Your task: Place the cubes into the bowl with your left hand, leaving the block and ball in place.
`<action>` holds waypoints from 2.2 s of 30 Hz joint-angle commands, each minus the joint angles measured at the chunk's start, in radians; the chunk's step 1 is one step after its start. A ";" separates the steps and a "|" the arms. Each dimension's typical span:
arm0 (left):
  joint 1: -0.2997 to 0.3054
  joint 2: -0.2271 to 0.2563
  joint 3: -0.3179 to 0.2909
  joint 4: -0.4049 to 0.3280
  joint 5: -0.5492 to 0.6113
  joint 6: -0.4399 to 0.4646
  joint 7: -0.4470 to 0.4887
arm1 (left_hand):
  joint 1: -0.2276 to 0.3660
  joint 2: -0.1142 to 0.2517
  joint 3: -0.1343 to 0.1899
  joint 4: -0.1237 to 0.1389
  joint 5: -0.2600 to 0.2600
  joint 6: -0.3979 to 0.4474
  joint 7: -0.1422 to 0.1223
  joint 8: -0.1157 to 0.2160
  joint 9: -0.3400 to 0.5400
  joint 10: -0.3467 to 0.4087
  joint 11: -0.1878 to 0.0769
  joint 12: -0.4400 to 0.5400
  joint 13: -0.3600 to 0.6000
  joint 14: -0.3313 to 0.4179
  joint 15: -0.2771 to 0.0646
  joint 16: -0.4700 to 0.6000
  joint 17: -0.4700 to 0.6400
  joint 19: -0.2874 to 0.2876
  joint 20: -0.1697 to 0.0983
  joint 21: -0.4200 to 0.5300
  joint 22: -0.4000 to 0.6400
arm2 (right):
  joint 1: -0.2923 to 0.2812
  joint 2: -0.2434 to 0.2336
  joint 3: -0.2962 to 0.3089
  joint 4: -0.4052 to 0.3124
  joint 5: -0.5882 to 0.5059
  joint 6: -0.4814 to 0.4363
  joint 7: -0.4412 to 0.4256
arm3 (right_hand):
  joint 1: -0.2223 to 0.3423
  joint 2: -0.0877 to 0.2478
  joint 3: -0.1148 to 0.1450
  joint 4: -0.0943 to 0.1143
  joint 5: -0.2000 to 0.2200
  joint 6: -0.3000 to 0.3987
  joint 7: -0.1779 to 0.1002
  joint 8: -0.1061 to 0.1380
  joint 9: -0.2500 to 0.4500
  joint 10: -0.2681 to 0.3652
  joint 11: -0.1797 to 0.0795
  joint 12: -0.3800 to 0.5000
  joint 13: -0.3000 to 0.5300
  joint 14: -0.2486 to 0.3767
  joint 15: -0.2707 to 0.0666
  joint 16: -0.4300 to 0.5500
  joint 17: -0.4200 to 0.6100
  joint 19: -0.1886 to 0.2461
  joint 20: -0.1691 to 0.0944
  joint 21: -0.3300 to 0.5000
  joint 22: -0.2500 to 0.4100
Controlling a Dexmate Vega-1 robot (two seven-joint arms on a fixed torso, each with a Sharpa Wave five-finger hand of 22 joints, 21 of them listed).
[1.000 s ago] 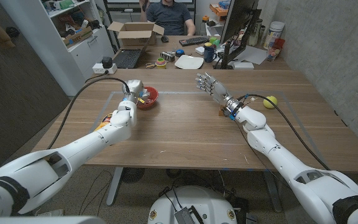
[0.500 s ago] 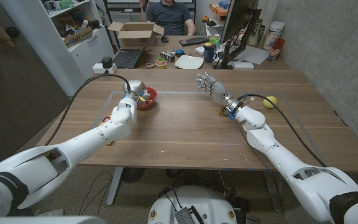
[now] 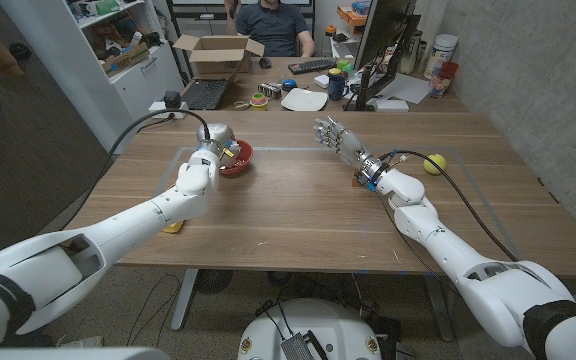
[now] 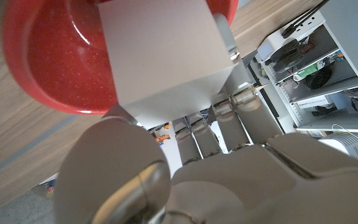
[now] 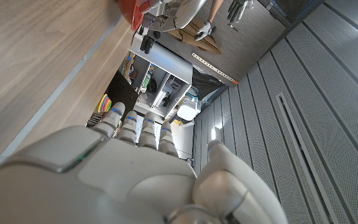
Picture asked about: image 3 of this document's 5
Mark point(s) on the yellow mustard bottle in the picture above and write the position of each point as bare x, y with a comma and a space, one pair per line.
173, 228

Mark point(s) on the seated person in dark polo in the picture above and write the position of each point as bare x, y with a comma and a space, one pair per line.
273, 27

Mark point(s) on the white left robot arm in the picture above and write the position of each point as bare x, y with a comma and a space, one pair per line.
118, 235

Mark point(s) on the flat white box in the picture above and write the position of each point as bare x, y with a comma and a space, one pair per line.
392, 105

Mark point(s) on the open cardboard box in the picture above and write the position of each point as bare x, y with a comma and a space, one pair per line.
218, 55

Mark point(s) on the blue round disc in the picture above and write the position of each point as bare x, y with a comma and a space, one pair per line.
289, 84

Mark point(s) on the white shelf cabinet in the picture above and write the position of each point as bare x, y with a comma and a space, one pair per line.
83, 75

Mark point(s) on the black computer monitor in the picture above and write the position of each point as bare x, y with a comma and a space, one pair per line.
383, 30

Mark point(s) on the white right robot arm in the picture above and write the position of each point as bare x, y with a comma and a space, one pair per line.
448, 245

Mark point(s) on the black keyboard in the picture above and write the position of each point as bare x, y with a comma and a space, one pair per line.
312, 66

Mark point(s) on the black computer mouse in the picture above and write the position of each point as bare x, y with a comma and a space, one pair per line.
265, 62

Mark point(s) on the black laptop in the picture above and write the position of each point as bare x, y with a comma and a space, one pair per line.
205, 94

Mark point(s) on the dark blue mug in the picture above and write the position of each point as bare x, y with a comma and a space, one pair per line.
337, 88

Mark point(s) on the black power adapter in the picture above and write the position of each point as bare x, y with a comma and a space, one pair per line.
172, 100

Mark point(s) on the green cup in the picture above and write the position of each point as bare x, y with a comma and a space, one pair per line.
345, 66

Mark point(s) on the black floor fan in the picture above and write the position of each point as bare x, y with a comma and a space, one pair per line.
214, 281

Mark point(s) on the wooden block with holes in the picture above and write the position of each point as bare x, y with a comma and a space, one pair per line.
356, 181

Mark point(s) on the rainbow stacking cups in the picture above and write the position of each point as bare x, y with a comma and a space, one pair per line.
259, 102

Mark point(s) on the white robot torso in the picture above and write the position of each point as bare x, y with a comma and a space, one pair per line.
313, 325

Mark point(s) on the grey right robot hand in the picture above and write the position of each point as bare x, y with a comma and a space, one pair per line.
348, 147

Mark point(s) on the black device on torso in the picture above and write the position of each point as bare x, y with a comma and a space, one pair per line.
298, 347

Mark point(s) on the red snack cup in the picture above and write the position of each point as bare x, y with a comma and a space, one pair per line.
443, 80

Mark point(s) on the white power strip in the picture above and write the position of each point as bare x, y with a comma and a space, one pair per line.
157, 106

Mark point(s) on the yellow tennis ball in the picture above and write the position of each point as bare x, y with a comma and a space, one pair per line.
435, 164

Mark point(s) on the grey table leg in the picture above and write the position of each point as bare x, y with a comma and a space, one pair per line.
184, 300
440, 310

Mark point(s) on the white cylindrical canister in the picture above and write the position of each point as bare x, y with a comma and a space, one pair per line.
440, 55

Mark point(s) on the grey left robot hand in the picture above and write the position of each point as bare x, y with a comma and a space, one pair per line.
215, 137

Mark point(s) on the white paper sheets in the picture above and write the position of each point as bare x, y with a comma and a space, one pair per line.
408, 90

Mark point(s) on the white square plate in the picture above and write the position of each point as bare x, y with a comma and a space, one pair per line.
304, 100

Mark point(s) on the cardboard box with print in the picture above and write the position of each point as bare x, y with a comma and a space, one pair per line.
125, 60

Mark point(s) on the black and white small box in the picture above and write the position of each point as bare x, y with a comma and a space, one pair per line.
270, 90

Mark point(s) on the orange box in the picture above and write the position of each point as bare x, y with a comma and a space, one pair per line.
350, 15

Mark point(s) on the red bowl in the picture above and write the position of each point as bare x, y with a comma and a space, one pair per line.
244, 160

